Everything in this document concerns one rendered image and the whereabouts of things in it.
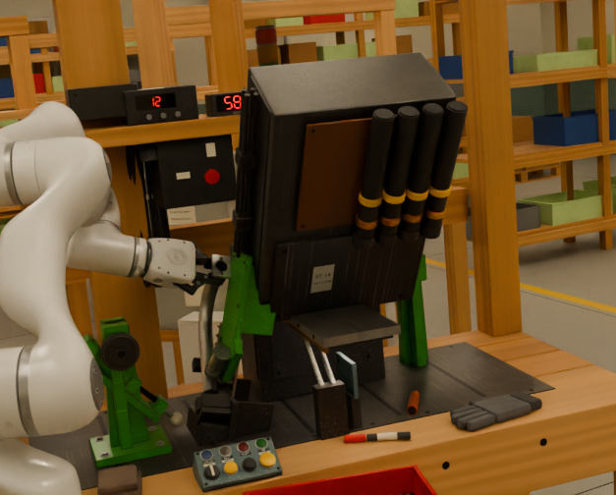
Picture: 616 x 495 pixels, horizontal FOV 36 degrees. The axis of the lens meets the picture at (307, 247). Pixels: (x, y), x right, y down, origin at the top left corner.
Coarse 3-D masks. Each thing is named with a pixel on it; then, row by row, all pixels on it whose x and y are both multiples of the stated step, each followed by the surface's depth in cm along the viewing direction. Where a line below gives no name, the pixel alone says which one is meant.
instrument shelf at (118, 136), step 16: (96, 128) 213; (112, 128) 206; (128, 128) 206; (144, 128) 207; (160, 128) 208; (176, 128) 209; (192, 128) 210; (208, 128) 211; (224, 128) 212; (112, 144) 205; (128, 144) 206
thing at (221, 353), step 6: (216, 348) 194; (222, 348) 194; (228, 348) 195; (216, 354) 193; (222, 354) 193; (228, 354) 194; (210, 360) 195; (216, 360) 194; (222, 360) 193; (210, 366) 196; (216, 366) 195; (222, 366) 195; (204, 372) 198; (210, 372) 196; (216, 372) 196; (222, 372) 198; (210, 378) 197; (216, 378) 197
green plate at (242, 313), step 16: (240, 256) 197; (240, 272) 196; (240, 288) 194; (240, 304) 193; (256, 304) 195; (224, 320) 203; (240, 320) 193; (256, 320) 196; (272, 320) 197; (224, 336) 201; (240, 336) 194
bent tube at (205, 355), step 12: (216, 264) 204; (228, 264) 203; (216, 276) 200; (228, 276) 201; (204, 288) 208; (216, 288) 206; (204, 300) 208; (204, 312) 209; (204, 324) 208; (204, 336) 206; (204, 348) 204; (204, 360) 202; (204, 384) 199; (216, 384) 200
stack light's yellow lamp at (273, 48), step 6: (258, 48) 228; (264, 48) 227; (270, 48) 227; (276, 48) 228; (258, 54) 228; (264, 54) 228; (270, 54) 228; (276, 54) 229; (258, 60) 229; (264, 60) 228; (270, 60) 228; (276, 60) 229
